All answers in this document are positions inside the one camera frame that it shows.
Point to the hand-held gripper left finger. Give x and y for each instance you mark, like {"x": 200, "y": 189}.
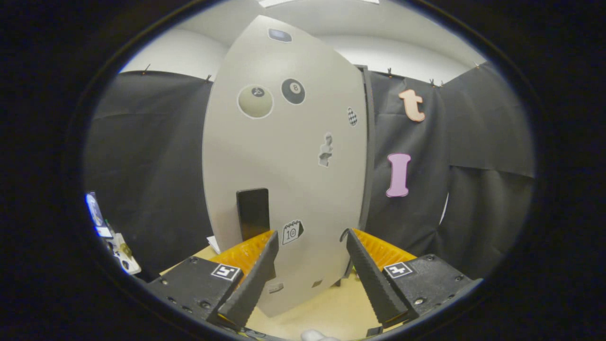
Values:
{"x": 255, "y": 284}

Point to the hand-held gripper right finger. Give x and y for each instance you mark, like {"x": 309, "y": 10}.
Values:
{"x": 371, "y": 279}

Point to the white shoe cabinet door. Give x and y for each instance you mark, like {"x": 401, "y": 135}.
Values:
{"x": 284, "y": 170}

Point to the black table clamp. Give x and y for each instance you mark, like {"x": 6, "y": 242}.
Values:
{"x": 374, "y": 331}

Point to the white book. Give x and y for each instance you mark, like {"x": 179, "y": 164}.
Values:
{"x": 214, "y": 245}

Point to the white rounded object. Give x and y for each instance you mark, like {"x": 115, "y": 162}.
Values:
{"x": 318, "y": 336}

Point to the white cluttered equipment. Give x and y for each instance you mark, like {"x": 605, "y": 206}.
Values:
{"x": 124, "y": 255}

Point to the black backdrop cloth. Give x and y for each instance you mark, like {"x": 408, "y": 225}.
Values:
{"x": 142, "y": 156}

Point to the blue lit monitor screen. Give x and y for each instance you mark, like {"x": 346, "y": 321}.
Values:
{"x": 94, "y": 213}

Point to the long ceiling light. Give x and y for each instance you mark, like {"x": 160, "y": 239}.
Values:
{"x": 279, "y": 2}

